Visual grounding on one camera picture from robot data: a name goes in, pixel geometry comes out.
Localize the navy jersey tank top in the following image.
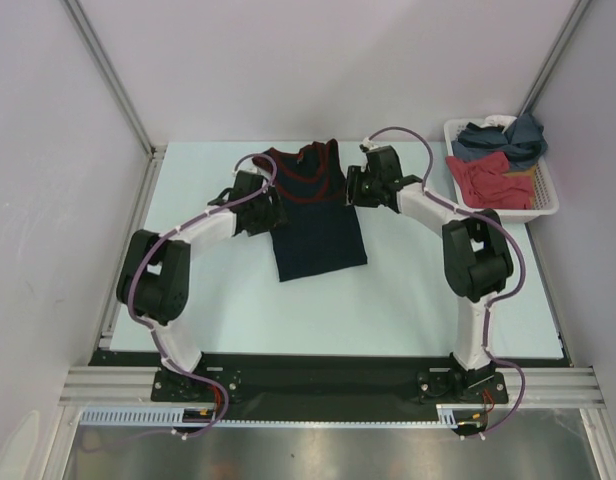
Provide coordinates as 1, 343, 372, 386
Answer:
254, 139, 367, 282

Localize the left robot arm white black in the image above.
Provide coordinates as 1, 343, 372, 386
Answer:
116, 170, 287, 400

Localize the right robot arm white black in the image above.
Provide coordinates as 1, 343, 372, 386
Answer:
346, 140, 514, 401

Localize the red tank top in basket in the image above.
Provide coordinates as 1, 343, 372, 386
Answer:
445, 152, 535, 210

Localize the blue-grey tank top in basket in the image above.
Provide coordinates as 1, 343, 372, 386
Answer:
451, 113, 548, 172

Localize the white cloth in basket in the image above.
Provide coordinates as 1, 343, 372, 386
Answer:
481, 114, 517, 129

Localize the white plastic laundry basket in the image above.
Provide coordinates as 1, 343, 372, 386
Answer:
443, 118, 559, 224

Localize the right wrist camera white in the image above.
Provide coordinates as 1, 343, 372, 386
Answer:
359, 138, 380, 153

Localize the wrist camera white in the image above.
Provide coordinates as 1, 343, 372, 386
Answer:
359, 138, 380, 153
232, 167, 260, 177

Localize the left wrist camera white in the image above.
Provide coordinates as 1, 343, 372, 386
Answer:
232, 167, 260, 177

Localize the left aluminium frame post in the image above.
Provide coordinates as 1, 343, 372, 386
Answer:
60, 0, 166, 159

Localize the aluminium frame post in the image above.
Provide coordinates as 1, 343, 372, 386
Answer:
60, 0, 166, 159
518, 0, 596, 115

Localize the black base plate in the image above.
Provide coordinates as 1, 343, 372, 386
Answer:
89, 350, 570, 422

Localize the white slotted cable duct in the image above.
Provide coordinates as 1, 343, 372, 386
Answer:
81, 405, 485, 429

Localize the aluminium rail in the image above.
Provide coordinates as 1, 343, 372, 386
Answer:
60, 366, 605, 408

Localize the right aluminium frame post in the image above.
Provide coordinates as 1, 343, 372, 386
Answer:
518, 0, 596, 115

